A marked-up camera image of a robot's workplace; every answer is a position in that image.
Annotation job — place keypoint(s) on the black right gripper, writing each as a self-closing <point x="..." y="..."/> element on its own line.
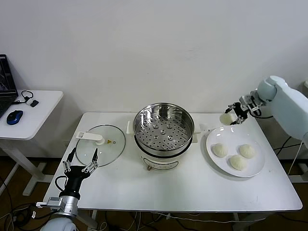
<point x="241" y="110"/>

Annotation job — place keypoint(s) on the blue computer mouse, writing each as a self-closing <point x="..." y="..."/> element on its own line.
<point x="15" y="117"/>

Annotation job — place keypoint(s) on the small white device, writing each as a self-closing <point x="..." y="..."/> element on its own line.
<point x="29" y="101"/>

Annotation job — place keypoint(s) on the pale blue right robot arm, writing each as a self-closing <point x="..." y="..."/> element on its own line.
<point x="288" y="108"/>

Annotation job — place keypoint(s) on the round white plate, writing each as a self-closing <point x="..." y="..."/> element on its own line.
<point x="256" y="166"/>

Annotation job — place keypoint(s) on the white steamed baozi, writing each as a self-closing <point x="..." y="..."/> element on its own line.
<point x="238" y="162"/>
<point x="219" y="150"/>
<point x="226" y="119"/>
<point x="247" y="151"/>

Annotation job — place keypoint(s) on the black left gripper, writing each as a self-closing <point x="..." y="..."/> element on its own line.
<point x="74" y="178"/>

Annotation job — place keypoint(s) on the black laptop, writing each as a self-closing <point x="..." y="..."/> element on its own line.
<point x="6" y="96"/>

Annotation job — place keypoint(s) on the perforated steel steamer basket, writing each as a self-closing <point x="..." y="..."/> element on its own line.
<point x="166" y="131"/>

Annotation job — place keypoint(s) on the white side table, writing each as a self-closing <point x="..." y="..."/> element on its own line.
<point x="41" y="115"/>

